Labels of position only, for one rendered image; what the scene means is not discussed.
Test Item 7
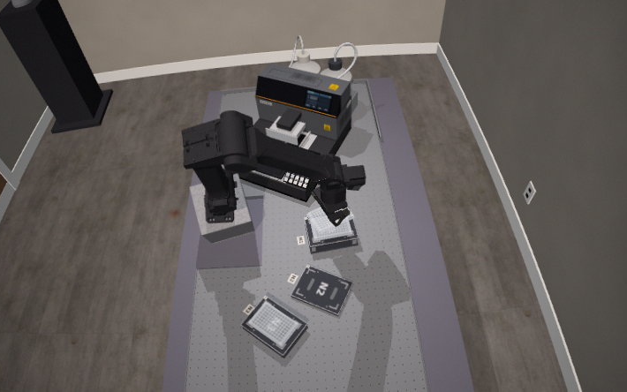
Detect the white plastic bottle with black cap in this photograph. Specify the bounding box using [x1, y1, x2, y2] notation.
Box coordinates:
[320, 57, 352, 82]

